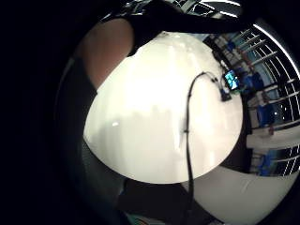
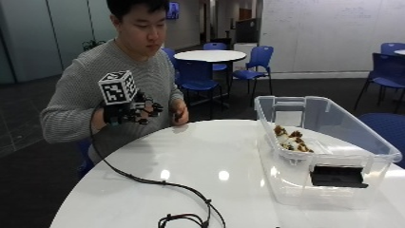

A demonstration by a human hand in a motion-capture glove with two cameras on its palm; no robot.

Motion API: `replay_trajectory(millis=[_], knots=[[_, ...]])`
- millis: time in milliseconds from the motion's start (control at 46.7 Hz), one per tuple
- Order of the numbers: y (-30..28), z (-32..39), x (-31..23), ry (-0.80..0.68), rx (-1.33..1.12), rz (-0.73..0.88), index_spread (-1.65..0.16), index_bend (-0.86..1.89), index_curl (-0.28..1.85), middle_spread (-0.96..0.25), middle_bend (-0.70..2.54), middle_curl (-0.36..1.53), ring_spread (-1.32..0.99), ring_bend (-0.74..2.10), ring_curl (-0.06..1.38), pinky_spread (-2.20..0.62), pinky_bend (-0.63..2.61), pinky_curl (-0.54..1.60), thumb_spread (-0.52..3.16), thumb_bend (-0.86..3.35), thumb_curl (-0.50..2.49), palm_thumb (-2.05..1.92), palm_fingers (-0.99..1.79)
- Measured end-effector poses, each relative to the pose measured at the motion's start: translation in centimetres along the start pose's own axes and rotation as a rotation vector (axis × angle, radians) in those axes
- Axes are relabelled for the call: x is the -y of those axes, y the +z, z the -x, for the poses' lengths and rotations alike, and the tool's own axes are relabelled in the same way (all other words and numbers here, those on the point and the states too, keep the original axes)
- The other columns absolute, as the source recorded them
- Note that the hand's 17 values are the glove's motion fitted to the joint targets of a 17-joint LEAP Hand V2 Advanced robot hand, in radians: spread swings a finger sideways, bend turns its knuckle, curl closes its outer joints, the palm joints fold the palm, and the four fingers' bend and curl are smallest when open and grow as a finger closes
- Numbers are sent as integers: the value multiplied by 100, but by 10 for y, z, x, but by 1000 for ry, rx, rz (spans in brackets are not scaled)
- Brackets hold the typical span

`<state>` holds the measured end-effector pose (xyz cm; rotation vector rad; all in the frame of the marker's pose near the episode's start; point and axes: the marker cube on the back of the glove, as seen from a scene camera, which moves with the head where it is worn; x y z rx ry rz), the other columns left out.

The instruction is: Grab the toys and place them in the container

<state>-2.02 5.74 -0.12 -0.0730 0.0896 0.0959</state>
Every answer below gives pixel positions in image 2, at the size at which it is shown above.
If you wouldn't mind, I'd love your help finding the black bin latch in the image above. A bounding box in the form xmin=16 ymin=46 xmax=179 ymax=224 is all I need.
xmin=310 ymin=165 xmax=369 ymax=189

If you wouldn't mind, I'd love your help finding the brown and white soft toy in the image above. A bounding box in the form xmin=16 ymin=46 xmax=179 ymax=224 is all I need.
xmin=272 ymin=124 xmax=316 ymax=154

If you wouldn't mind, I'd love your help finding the white marker cube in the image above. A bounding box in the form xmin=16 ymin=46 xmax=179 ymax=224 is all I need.
xmin=98 ymin=69 xmax=140 ymax=106

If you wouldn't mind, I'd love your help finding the clear plastic storage bin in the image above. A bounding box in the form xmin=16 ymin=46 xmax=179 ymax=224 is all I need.
xmin=254 ymin=95 xmax=404 ymax=211

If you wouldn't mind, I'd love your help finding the the person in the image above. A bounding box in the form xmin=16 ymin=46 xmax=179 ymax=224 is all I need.
xmin=39 ymin=0 xmax=191 ymax=165

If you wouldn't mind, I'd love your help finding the white cabinet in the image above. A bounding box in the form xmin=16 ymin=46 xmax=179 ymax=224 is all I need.
xmin=232 ymin=42 xmax=260 ymax=72

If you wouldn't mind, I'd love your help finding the green potted plant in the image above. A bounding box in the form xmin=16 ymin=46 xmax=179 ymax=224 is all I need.
xmin=82 ymin=39 xmax=107 ymax=52

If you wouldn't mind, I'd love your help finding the dark cabinet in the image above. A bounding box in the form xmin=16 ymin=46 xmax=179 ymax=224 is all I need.
xmin=235 ymin=18 xmax=259 ymax=44

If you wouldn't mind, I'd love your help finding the blue chair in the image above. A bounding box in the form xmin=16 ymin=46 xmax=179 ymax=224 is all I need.
xmin=380 ymin=42 xmax=405 ymax=55
xmin=78 ymin=138 xmax=96 ymax=179
xmin=353 ymin=52 xmax=405 ymax=114
xmin=174 ymin=59 xmax=226 ymax=120
xmin=231 ymin=45 xmax=275 ymax=107
xmin=203 ymin=42 xmax=230 ymax=72
xmin=162 ymin=47 xmax=178 ymax=65

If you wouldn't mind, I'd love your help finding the black glove cable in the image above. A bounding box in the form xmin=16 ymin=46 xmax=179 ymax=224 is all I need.
xmin=88 ymin=105 xmax=227 ymax=228

